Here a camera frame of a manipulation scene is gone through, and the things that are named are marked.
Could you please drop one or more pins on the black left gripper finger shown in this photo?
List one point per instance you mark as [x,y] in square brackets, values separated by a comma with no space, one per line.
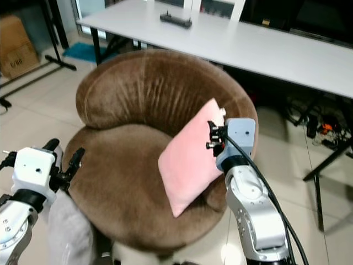
[51,144]
[76,160]

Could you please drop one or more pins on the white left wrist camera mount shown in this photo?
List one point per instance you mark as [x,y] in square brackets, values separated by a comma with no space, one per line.
[32,168]

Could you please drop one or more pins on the blue floor mat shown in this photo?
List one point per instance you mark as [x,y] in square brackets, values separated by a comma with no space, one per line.
[83,51]

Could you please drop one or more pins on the white chair back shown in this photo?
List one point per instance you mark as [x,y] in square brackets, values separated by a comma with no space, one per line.
[218,8]

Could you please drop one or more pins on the pink square pillow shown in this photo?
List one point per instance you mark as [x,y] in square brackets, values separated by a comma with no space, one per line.
[190,160]

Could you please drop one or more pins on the long white table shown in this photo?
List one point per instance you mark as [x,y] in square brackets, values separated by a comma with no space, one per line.
[242,47]

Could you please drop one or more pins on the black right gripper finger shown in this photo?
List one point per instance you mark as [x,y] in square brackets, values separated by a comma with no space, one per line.
[212,128]
[211,145]

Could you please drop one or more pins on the black metal stand frame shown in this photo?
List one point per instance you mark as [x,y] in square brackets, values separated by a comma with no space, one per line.
[55,47]

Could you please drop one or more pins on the brown round plush sofa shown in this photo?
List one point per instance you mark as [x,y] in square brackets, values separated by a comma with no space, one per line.
[121,165]

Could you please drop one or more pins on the black controller device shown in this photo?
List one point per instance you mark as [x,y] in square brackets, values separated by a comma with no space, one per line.
[175,21]

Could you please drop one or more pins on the brown cardboard box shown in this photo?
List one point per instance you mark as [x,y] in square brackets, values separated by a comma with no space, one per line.
[17,49]

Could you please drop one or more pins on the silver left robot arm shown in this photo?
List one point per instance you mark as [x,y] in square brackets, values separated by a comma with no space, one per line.
[17,226]

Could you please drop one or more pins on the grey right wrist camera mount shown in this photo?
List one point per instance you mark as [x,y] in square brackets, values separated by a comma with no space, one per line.
[241,138]

